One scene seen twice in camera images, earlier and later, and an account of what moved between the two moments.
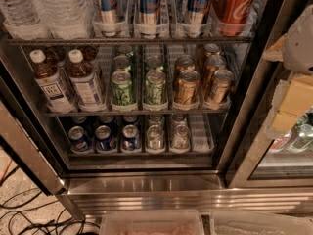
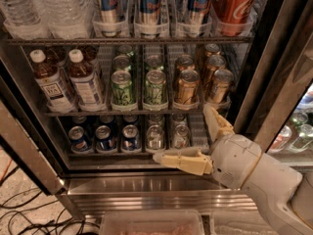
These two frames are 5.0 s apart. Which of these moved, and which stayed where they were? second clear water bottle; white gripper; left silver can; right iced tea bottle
Moved: white gripper
Stayed: right iced tea bottle; left silver can; second clear water bottle
